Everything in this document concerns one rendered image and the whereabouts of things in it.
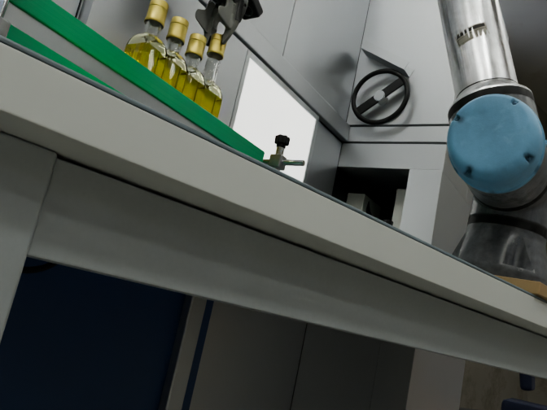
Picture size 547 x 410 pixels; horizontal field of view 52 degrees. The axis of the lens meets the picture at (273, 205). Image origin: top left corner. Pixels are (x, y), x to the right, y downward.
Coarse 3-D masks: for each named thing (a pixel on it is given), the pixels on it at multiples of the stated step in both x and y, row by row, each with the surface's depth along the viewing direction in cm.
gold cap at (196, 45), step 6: (192, 36) 110; (198, 36) 110; (192, 42) 110; (198, 42) 110; (204, 42) 111; (186, 48) 111; (192, 48) 109; (198, 48) 110; (204, 48) 111; (198, 54) 110
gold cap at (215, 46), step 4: (212, 36) 116; (216, 36) 116; (220, 36) 116; (212, 40) 116; (216, 40) 115; (220, 40) 116; (212, 44) 115; (216, 44) 115; (220, 44) 115; (208, 48) 116; (212, 48) 115; (216, 48) 115; (220, 48) 115; (224, 48) 116; (208, 52) 115; (212, 52) 118; (216, 52) 115; (220, 52) 115; (224, 52) 117; (208, 56) 117; (212, 56) 118; (216, 56) 118; (220, 56) 118
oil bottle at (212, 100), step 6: (210, 84) 112; (216, 84) 114; (204, 90) 111; (210, 90) 112; (216, 90) 113; (204, 96) 111; (210, 96) 112; (216, 96) 113; (204, 102) 111; (210, 102) 112; (216, 102) 113; (204, 108) 110; (210, 108) 112; (216, 108) 113; (216, 114) 114
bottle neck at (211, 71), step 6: (210, 60) 115; (216, 60) 115; (210, 66) 114; (216, 66) 115; (204, 72) 114; (210, 72) 114; (216, 72) 115; (204, 78) 114; (210, 78) 114; (216, 78) 115
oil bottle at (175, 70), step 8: (168, 56) 102; (176, 56) 103; (168, 64) 101; (176, 64) 103; (184, 64) 105; (168, 72) 101; (176, 72) 103; (184, 72) 105; (168, 80) 101; (176, 80) 103; (184, 80) 105; (176, 88) 103
